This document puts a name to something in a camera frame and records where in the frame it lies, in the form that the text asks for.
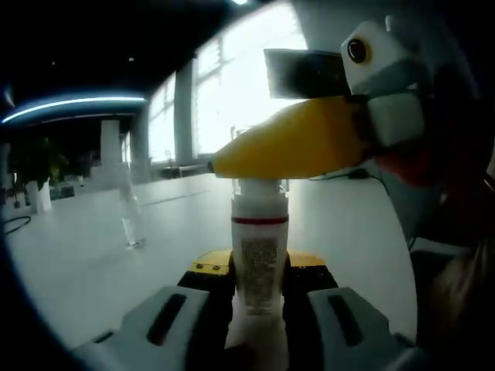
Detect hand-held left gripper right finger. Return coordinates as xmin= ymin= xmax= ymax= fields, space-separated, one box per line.
xmin=284 ymin=250 xmax=425 ymax=371

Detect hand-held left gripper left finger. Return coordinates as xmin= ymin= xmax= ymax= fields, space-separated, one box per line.
xmin=71 ymin=250 xmax=236 ymax=371

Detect white pump bottle red label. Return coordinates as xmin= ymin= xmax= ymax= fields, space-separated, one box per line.
xmin=226 ymin=178 xmax=291 ymax=371

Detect clear pump bottle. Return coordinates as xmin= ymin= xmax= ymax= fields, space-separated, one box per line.
xmin=118 ymin=162 xmax=147 ymax=249

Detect slim clear bottle cover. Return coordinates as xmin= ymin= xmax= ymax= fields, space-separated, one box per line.
xmin=118 ymin=162 xmax=137 ymax=204

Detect person's left hand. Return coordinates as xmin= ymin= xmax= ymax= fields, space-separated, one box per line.
xmin=226 ymin=342 xmax=256 ymax=371

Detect person's right hand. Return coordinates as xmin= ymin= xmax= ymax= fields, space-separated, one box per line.
xmin=377 ymin=146 xmax=446 ymax=189

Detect wide window with blinds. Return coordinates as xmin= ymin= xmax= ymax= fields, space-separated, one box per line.
xmin=193 ymin=3 xmax=310 ymax=156

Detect metal sink table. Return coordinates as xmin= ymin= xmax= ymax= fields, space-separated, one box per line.
xmin=160 ymin=149 xmax=206 ymax=179

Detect narrow window with blinds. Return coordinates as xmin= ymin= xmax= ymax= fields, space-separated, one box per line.
xmin=148 ymin=73 xmax=178 ymax=163

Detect white low partition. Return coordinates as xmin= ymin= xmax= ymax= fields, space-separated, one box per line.
xmin=87 ymin=162 xmax=152 ymax=191

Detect white square pillar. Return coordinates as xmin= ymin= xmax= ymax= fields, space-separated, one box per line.
xmin=100 ymin=119 xmax=121 ymax=168

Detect potted green plant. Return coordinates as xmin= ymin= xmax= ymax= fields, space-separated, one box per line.
xmin=7 ymin=137 xmax=70 ymax=214

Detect straight ceiling light strip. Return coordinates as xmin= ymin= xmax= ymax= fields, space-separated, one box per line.
xmin=2 ymin=96 xmax=147 ymax=124

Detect black laptop cables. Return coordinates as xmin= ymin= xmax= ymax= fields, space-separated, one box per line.
xmin=309 ymin=169 xmax=390 ymax=192

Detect dark wall monitor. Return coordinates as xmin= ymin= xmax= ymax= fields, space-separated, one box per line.
xmin=264 ymin=49 xmax=352 ymax=100

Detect black cable coil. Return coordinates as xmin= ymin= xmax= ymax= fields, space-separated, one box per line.
xmin=2 ymin=216 xmax=32 ymax=235

